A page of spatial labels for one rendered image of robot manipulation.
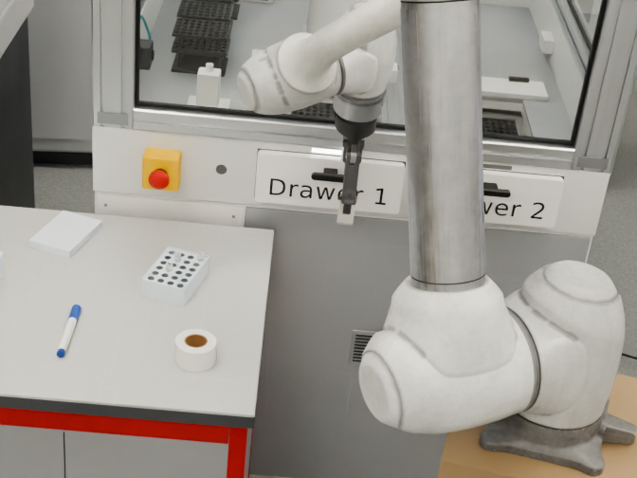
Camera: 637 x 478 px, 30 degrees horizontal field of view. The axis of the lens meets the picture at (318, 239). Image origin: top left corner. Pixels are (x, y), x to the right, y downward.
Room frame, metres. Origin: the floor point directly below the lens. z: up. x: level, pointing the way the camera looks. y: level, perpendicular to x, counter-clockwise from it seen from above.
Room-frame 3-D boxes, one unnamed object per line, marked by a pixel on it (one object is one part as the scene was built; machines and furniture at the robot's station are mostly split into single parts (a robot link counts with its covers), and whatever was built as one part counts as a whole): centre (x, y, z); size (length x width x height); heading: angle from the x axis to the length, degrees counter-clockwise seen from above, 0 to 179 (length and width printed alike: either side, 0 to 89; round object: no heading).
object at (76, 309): (1.64, 0.41, 0.77); 0.14 x 0.02 x 0.02; 2
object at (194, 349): (1.60, 0.19, 0.78); 0.07 x 0.07 x 0.04
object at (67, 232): (1.94, 0.49, 0.77); 0.13 x 0.09 x 0.02; 163
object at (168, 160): (2.04, 0.32, 0.88); 0.07 x 0.05 x 0.07; 92
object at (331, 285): (2.55, -0.04, 0.40); 1.03 x 0.95 x 0.80; 92
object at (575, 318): (1.41, -0.36, 1.02); 0.18 x 0.16 x 0.22; 120
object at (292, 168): (2.07, -0.01, 0.87); 0.29 x 0.02 x 0.11; 92
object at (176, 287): (1.82, 0.25, 0.78); 0.12 x 0.08 x 0.04; 166
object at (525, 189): (2.08, -0.32, 0.87); 0.29 x 0.02 x 0.11; 92
